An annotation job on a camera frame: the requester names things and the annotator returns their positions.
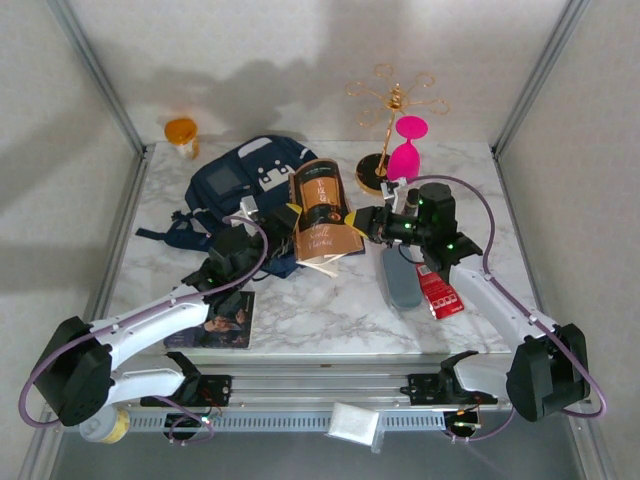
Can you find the aluminium frame post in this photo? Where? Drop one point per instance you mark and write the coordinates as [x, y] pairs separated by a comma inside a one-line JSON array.
[[100, 80], [540, 75]]

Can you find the white plastic packet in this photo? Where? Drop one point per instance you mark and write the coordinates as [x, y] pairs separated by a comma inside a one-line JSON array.
[[352, 425]]

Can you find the brown scroll cover book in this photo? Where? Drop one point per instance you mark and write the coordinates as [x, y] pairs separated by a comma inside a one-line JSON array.
[[320, 215]]

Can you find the orange pill bottle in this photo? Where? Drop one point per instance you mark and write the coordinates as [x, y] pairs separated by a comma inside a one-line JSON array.
[[181, 132]]

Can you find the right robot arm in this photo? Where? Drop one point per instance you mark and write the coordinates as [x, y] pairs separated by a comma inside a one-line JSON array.
[[480, 295]]

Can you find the aluminium rail frame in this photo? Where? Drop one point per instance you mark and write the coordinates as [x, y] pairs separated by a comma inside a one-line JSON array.
[[320, 387]]

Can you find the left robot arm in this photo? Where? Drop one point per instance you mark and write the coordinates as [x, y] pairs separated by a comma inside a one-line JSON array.
[[150, 320]]

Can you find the tin can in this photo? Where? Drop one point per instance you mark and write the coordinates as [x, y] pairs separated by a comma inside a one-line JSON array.
[[112, 427]]

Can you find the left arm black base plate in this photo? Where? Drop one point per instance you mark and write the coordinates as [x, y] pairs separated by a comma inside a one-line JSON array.
[[215, 390]]

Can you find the navy blue student backpack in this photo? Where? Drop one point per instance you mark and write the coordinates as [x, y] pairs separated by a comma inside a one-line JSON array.
[[225, 185]]

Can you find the dark book with faces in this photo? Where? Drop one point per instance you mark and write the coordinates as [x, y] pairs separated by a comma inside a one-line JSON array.
[[225, 325]]

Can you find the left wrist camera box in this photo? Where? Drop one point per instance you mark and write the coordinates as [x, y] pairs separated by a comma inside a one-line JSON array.
[[250, 208]]

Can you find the pink wine glass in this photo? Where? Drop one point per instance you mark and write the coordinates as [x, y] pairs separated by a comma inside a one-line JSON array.
[[406, 157]]

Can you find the grey glasses case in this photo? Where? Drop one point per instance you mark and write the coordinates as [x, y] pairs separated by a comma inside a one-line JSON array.
[[402, 285]]

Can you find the navy blue booklet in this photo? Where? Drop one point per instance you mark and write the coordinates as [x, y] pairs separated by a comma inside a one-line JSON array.
[[361, 248]]

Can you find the red packet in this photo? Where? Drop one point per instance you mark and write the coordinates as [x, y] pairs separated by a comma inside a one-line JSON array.
[[442, 297]]

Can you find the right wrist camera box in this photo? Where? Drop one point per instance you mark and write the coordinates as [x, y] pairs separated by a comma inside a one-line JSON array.
[[395, 195]]

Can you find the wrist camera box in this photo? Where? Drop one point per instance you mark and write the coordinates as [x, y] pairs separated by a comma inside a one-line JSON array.
[[250, 208], [395, 195]]

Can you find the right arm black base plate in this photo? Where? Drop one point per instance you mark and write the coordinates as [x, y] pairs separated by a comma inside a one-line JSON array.
[[425, 389]]

